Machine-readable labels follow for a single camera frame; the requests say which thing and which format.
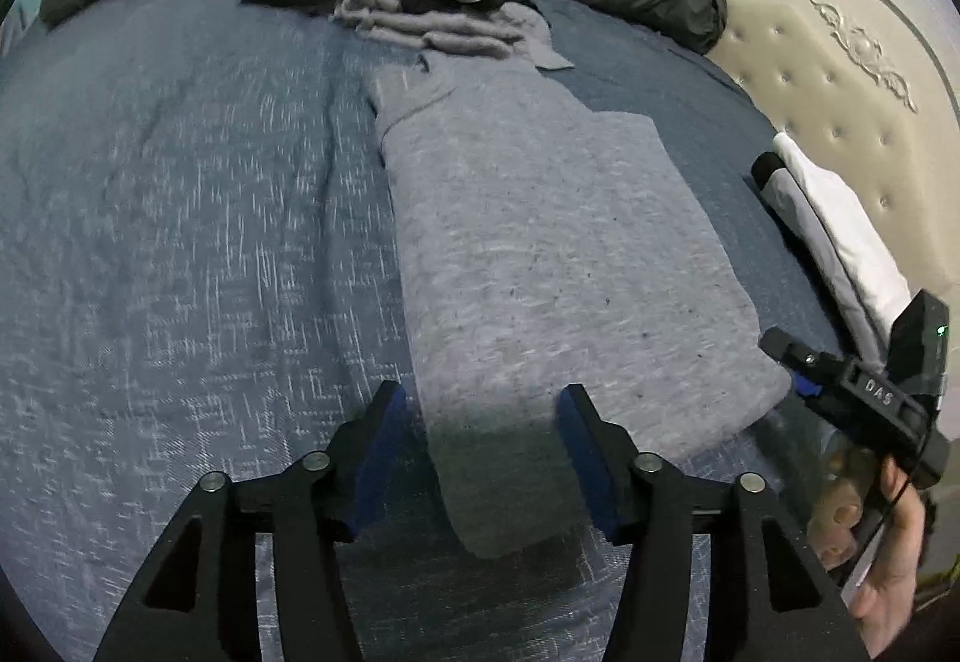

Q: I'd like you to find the cream tufted headboard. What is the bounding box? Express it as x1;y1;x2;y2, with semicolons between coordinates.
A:
670;0;960;303

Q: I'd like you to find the grey quilted sweater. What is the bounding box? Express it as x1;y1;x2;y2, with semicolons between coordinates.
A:
370;53;789;558

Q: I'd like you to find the person's right hand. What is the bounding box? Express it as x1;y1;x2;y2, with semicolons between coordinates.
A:
807;458;926;659

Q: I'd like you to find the grey knit garment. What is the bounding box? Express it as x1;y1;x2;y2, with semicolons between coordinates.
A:
332;0;574;71

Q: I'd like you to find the folded white grey clothes stack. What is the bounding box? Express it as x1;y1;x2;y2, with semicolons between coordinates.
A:
752;131;911;369

